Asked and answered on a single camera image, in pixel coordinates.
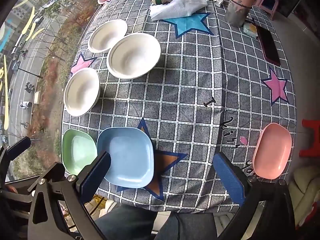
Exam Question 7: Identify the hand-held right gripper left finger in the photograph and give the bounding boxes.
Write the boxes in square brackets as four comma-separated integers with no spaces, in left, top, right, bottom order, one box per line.
[27,151,112,240]

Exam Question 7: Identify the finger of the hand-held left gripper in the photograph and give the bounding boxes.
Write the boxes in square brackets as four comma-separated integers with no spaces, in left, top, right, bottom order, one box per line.
[0,137,31,180]

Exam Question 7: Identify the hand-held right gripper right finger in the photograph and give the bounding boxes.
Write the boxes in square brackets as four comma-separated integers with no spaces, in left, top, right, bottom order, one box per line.
[212,152,297,240]

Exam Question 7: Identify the green plate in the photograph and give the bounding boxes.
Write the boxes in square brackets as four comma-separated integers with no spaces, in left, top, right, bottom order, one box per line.
[61,129,98,175]

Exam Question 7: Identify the blue plate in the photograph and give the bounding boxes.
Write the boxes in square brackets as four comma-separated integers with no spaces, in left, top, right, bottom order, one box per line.
[97,127,154,188]

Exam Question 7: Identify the pink plastic container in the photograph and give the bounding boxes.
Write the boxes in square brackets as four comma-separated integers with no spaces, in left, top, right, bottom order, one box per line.
[252,123,292,180]

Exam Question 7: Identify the white bowl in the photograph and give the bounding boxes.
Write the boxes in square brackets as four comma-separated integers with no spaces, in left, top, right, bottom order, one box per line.
[88,19,128,53]
[107,33,161,79]
[63,67,101,117]

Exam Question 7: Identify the person's legs in jeans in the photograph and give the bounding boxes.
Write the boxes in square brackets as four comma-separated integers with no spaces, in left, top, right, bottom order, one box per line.
[95,204,218,240]

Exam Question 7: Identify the cream cushion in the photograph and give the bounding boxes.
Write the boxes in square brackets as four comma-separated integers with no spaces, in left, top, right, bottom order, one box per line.
[287,165,320,230]

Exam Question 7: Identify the red plastic stool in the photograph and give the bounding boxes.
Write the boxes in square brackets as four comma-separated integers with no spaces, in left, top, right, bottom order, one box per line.
[299,119,320,158]

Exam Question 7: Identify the checked star-print tablecloth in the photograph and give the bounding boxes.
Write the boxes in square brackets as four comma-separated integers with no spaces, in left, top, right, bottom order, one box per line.
[61,0,297,214]

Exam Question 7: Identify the small snack packet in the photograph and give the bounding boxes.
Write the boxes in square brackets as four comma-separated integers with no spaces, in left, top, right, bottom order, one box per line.
[242,21,258,38]

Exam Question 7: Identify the pink and grey cylinder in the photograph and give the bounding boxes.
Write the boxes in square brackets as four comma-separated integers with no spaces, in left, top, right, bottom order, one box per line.
[224,0,263,28]

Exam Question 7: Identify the white towel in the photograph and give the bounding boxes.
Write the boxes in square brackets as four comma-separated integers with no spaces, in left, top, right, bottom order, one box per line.
[149,0,208,21]

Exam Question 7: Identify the pink plastic stool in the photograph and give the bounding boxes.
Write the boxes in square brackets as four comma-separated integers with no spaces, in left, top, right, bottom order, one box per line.
[254,0,282,20]

